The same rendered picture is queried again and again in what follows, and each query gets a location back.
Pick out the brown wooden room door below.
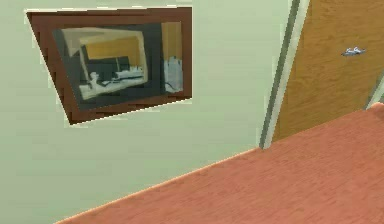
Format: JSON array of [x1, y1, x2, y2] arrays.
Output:
[[271, 0, 384, 143]]

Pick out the brown framed wall picture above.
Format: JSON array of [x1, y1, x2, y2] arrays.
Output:
[[25, 6, 193, 126]]

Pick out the silver door handle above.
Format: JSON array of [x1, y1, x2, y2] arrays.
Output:
[[341, 46, 367, 57]]

